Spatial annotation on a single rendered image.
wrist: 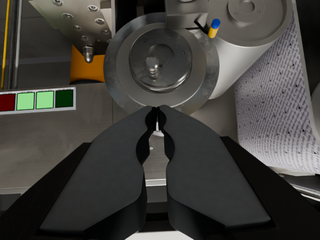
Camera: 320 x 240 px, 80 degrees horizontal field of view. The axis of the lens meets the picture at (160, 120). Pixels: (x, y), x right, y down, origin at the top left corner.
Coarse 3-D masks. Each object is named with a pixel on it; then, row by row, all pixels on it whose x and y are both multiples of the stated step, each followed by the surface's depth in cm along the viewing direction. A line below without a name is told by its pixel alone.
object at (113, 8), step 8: (112, 0) 27; (120, 0) 31; (128, 0) 39; (112, 8) 26; (120, 8) 31; (128, 8) 39; (112, 16) 26; (120, 16) 30; (128, 16) 38; (112, 24) 26; (120, 24) 30; (112, 32) 26
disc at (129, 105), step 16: (144, 16) 25; (160, 16) 25; (128, 32) 25; (192, 32) 25; (112, 48) 25; (208, 48) 24; (112, 64) 25; (208, 64) 24; (112, 80) 24; (208, 80) 24; (112, 96) 24; (128, 96) 24; (192, 96) 24; (208, 96) 24; (128, 112) 24; (192, 112) 23
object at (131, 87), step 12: (156, 24) 25; (132, 36) 25; (192, 36) 25; (120, 48) 25; (192, 48) 24; (120, 60) 24; (192, 60) 24; (204, 60) 24; (120, 72) 24; (192, 72) 24; (204, 72) 24; (120, 84) 24; (132, 84) 24; (192, 84) 24; (132, 96) 24; (144, 96) 24; (156, 96) 24; (168, 96) 24; (180, 96) 23
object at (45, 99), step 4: (40, 92) 59; (44, 92) 59; (48, 92) 59; (52, 92) 59; (40, 96) 59; (44, 96) 59; (48, 96) 59; (52, 96) 59; (40, 100) 59; (44, 100) 58; (48, 100) 58; (52, 100) 58; (40, 104) 58; (44, 104) 58; (48, 104) 58; (52, 104) 58
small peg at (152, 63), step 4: (152, 56) 20; (148, 60) 19; (152, 60) 19; (156, 60) 19; (148, 64) 19; (152, 64) 19; (156, 64) 19; (148, 68) 19; (152, 68) 19; (156, 68) 20; (148, 72) 21; (152, 72) 20; (156, 72) 21; (152, 76) 21; (156, 76) 22
